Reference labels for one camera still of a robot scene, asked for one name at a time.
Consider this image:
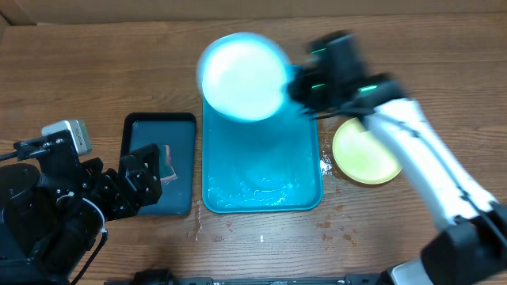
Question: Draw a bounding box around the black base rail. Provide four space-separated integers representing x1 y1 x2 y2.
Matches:
104 269 392 285

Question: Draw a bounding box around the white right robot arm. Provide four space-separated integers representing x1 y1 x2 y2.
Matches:
288 67 506 284

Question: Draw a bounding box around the yellow plate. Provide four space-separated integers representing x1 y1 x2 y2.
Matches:
332 118 402 184

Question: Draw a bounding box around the light blue plate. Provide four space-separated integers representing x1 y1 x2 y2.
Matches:
196 32 293 123

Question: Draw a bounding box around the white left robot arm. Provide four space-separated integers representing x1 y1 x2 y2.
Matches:
1 132 162 284

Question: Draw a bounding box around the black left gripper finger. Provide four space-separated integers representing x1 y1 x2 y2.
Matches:
120 144 160 186
132 174 162 206

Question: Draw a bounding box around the green sponge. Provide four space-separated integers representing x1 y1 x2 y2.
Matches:
158 144 177 183

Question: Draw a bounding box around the black water tray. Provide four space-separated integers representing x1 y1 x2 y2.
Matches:
120 112 196 215

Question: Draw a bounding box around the teal plastic tray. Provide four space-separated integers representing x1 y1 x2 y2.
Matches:
201 99 323 214

